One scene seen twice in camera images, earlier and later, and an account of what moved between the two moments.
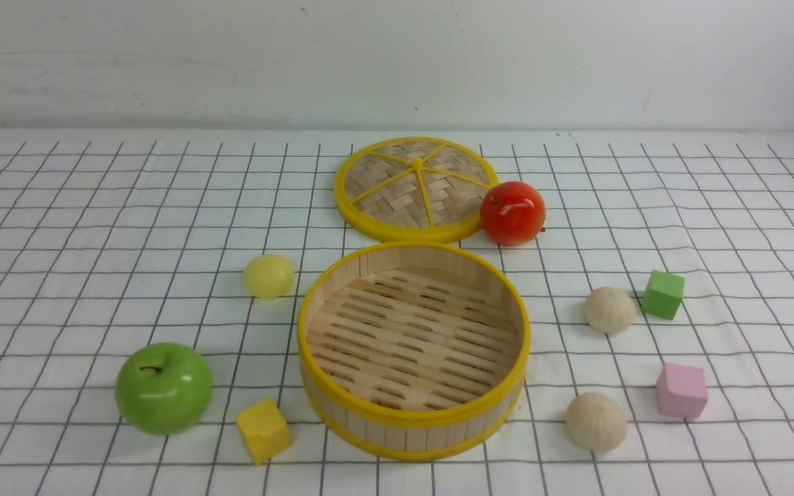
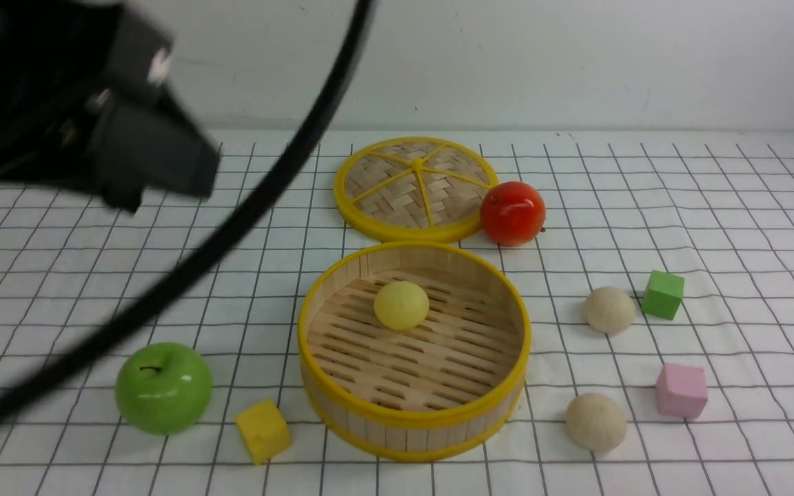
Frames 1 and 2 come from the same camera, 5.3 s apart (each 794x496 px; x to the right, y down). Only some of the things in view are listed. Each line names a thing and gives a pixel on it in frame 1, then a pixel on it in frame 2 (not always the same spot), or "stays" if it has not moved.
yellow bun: [269, 276] to [401, 306]
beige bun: [595, 422] stays
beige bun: [610, 310] stays
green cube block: [664, 294] stays
